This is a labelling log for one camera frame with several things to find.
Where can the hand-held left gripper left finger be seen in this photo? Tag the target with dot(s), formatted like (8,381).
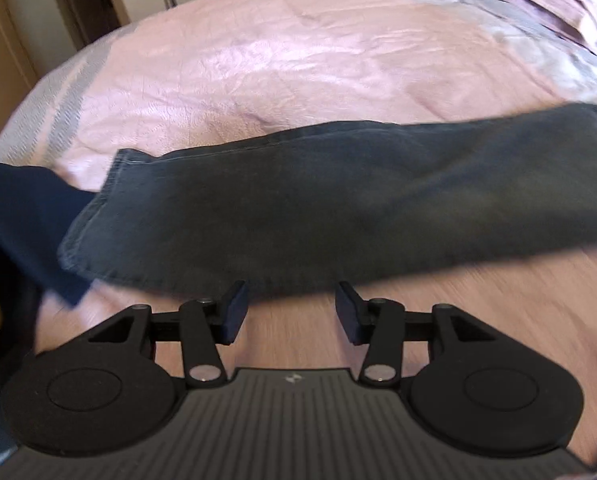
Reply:
(233,312)

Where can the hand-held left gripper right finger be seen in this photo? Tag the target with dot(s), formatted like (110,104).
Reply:
(351,317)

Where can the blue denim jeans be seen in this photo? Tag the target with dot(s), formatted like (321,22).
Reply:
(328,200)

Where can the navy garment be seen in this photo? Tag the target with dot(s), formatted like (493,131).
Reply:
(23,210)

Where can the pink and grey bed blanket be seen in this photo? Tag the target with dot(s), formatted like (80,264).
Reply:
(278,70)

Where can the dark wooden door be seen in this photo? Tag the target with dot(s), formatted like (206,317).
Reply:
(88,0)

